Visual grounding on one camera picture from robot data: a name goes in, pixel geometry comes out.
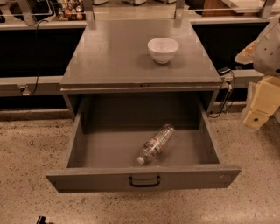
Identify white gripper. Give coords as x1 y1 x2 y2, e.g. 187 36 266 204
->
242 76 280 130

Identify clear plastic water bottle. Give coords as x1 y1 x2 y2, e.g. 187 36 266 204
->
136 124 175 165

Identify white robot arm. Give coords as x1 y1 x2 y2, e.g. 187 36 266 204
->
234 15 280 131

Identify open grey top drawer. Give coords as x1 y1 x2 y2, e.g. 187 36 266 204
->
46 93 241 193

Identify grey cabinet counter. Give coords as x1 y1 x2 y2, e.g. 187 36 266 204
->
60 19 221 116

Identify white ceramic bowl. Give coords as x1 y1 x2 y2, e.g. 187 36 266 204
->
147 38 179 64

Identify rack of small jars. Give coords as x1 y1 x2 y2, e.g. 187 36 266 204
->
55 0 85 21

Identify black object on floor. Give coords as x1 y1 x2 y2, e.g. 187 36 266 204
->
36 216 47 224

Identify black cables right side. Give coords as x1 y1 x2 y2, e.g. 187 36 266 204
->
207 66 236 119

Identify black drawer handle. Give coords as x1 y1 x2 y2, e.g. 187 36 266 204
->
129 176 161 188

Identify black hanging cable left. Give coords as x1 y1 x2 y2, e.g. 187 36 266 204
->
29 18 50 96

